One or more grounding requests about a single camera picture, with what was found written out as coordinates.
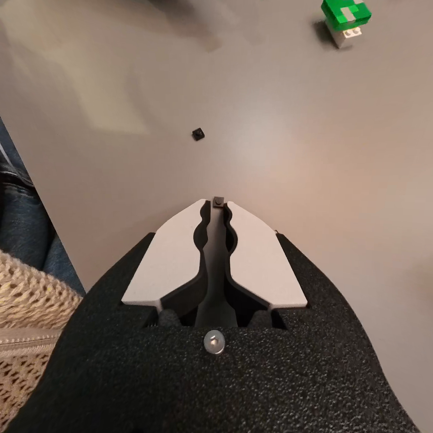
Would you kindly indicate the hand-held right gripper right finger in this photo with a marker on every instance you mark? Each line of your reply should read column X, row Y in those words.
column 264, row 267

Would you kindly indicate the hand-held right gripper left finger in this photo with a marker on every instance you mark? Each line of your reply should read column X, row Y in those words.
column 169, row 264

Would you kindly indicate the small black lego plate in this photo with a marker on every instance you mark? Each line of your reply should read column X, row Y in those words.
column 198, row 134
column 218, row 202

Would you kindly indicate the green tiled lego assembly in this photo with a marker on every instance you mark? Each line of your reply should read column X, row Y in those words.
column 341, row 13

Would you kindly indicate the cream knit sweater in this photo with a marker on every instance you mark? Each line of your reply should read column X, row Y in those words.
column 27, row 297

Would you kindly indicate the person's jeans leg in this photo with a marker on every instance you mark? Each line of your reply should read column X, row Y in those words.
column 23, row 220

